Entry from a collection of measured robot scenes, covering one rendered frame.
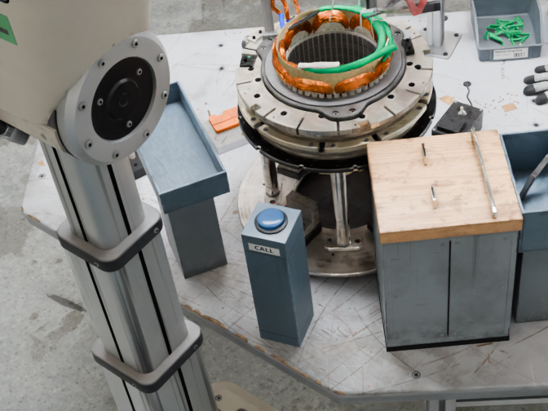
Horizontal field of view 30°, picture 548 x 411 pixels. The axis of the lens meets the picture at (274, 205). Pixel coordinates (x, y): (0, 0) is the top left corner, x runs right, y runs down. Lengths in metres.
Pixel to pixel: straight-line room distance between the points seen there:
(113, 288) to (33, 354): 1.44
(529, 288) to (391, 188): 0.29
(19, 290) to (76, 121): 1.89
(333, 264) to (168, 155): 0.34
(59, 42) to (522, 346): 0.95
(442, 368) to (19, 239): 1.73
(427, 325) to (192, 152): 0.46
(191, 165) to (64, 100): 0.58
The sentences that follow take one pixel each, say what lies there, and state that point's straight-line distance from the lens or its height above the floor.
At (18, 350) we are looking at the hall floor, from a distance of 2.82.
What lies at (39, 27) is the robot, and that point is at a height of 1.58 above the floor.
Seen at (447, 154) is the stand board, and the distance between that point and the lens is 1.55.
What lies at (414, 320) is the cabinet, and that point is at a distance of 1.61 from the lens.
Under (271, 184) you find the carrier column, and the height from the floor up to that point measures 0.84.
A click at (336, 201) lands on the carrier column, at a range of 1.68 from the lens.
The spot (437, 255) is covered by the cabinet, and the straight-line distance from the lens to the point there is 1.50.
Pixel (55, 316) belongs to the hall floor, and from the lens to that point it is 2.86.
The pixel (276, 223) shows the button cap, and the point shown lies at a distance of 1.49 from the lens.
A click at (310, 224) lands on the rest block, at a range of 1.77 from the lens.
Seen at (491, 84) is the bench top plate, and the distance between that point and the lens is 2.12.
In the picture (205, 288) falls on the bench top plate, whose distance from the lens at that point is 1.78.
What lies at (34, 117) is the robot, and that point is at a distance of 1.11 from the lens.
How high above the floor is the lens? 2.13
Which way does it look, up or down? 45 degrees down
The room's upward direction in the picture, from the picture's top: 9 degrees counter-clockwise
